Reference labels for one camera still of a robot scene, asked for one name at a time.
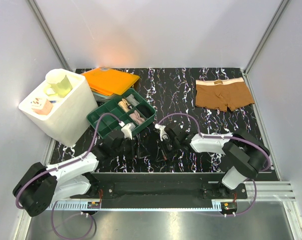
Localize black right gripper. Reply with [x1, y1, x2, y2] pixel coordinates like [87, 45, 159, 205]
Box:
[157, 136, 180, 162]

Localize pink rolled sock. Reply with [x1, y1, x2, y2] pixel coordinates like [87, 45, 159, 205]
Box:
[129, 110, 145, 125]

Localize black underwear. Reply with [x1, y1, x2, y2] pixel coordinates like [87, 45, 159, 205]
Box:
[137, 136, 169, 162]

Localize orange and teal folders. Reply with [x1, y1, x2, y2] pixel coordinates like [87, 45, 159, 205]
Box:
[82, 67, 140, 96]

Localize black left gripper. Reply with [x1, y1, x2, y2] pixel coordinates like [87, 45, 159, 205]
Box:
[111, 136, 150, 159]

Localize beige rolled sock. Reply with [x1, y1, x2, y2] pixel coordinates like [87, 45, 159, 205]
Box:
[118, 98, 133, 113]

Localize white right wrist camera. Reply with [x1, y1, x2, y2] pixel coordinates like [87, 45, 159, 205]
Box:
[155, 124, 169, 142]

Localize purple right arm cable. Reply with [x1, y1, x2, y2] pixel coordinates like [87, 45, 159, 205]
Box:
[157, 113, 271, 217]

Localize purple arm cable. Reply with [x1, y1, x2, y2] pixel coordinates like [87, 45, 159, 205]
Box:
[157, 113, 271, 217]
[16, 112, 125, 238]

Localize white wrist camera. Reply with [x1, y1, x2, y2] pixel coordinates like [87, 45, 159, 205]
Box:
[155, 124, 169, 142]
[119, 121, 135, 140]

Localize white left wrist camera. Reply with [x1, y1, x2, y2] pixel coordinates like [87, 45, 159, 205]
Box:
[119, 121, 135, 140]

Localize green divided organizer tray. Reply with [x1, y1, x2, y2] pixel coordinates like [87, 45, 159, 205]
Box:
[87, 88, 156, 138]

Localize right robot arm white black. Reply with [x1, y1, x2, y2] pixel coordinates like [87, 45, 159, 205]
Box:
[158, 126, 270, 198]

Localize grey rolled sock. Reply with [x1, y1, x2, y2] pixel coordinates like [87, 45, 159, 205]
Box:
[126, 94, 139, 107]

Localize brown boxer briefs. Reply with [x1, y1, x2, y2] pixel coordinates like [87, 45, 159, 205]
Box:
[195, 77, 254, 112]

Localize pink box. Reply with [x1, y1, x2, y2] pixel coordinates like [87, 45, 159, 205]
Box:
[31, 97, 53, 116]

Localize yellow green cup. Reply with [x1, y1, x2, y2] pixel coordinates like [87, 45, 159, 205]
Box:
[44, 69, 73, 98]

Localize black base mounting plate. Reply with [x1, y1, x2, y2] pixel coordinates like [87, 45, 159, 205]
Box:
[38, 171, 279, 210]

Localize white storage bin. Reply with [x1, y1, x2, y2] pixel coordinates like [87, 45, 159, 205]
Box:
[19, 68, 97, 147]

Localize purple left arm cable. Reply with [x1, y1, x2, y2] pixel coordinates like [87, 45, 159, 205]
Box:
[16, 112, 125, 238]

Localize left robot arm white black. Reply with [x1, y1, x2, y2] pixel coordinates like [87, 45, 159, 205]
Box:
[13, 129, 134, 217]

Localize aluminium front rail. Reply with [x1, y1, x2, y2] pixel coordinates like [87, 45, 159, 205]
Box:
[46, 181, 295, 213]

